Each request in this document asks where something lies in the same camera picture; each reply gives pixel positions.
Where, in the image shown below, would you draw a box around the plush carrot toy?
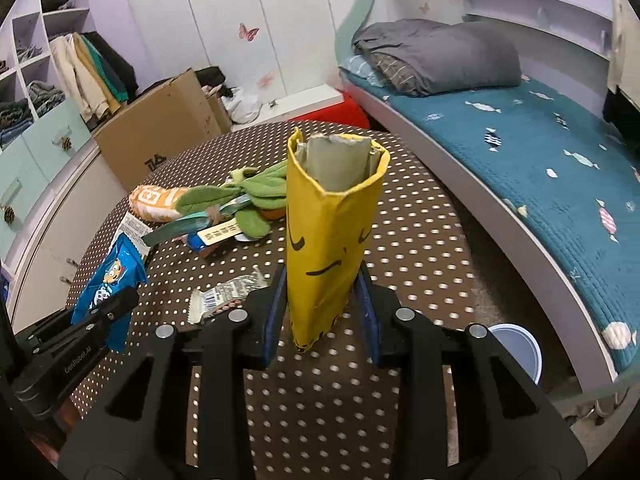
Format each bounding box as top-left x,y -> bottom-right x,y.
129,160 -> 290,240

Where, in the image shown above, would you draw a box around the white curved bed frame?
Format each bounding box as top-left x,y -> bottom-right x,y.
345,72 -> 621,411

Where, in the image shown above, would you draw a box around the blue cartoon snack packet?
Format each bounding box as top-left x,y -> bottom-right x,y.
71,232 -> 149,353

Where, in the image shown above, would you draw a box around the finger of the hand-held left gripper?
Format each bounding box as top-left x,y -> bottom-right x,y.
15,287 -> 140,362

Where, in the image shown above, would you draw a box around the grey folded blanket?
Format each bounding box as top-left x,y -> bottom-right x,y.
352,19 -> 451,56
390,21 -> 523,97

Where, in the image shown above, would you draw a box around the black hanging garment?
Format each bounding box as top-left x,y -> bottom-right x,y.
82,30 -> 140,96

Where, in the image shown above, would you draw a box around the mint drawer cabinet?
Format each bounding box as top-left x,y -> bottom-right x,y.
0,95 -> 101,266

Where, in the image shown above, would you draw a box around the white round trash bin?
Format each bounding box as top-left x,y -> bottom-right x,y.
487,324 -> 543,386

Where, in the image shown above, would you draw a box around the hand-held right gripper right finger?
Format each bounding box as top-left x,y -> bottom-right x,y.
352,262 -> 588,480

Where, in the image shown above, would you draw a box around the green hanging garment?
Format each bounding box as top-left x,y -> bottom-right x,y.
80,35 -> 128,103

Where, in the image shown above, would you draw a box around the yellow paper package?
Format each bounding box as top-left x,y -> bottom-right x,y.
286,127 -> 390,352

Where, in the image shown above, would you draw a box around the red stool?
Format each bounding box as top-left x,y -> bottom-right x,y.
295,89 -> 372,130

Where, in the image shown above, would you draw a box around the grey white crumpled wrapper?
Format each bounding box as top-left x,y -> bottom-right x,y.
189,266 -> 271,325

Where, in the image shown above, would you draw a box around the plaid folded cloth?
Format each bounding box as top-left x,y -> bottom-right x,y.
372,52 -> 426,92

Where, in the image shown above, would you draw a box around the teal long wrapper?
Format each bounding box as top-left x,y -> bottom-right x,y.
141,195 -> 251,246

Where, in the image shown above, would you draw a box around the bed with teal cover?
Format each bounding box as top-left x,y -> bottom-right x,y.
340,55 -> 640,376

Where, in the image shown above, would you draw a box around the brown cardboard box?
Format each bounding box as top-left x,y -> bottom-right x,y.
92,69 -> 233,192

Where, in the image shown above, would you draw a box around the teal striped pillow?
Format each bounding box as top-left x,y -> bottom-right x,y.
339,55 -> 388,88

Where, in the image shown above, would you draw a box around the white wall shelves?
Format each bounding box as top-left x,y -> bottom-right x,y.
460,0 -> 616,61

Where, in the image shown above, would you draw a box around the white open wardrobe shelf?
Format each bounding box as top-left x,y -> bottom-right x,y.
0,0 -> 96,151

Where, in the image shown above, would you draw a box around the black bag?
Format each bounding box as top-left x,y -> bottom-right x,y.
195,66 -> 233,98

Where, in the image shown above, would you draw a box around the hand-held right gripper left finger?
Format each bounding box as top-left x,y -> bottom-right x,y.
60,262 -> 289,480

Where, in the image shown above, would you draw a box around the white plastic bag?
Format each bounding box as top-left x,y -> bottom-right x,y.
222,86 -> 266,125

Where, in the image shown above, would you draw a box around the cream hanging jacket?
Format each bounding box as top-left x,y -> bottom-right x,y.
49,35 -> 108,121

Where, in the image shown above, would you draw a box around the white low cabinet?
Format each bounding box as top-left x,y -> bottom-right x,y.
10,150 -> 126,321

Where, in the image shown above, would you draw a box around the folded dark clothes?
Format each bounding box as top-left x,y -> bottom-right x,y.
0,80 -> 66,147

